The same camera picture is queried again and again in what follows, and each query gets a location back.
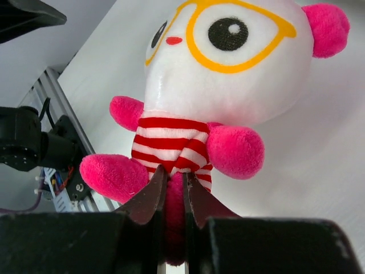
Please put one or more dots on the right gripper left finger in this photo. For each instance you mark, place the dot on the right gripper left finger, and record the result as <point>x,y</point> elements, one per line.
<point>127,240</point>

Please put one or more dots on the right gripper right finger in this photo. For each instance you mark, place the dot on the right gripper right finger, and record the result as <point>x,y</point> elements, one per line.
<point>220,241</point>

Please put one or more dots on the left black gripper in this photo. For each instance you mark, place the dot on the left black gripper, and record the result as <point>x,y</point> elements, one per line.
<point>21,17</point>

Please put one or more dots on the pink toy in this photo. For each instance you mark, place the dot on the pink toy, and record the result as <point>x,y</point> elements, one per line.
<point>213,69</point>

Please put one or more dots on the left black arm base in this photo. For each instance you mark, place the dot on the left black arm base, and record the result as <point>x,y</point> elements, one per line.
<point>63,150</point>

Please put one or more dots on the grey slotted cable duct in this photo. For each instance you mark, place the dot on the grey slotted cable duct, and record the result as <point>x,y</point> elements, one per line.
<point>51,188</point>

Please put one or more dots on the aluminium front rail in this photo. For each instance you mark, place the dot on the aluminium front rail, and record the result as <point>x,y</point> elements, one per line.
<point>47,86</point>

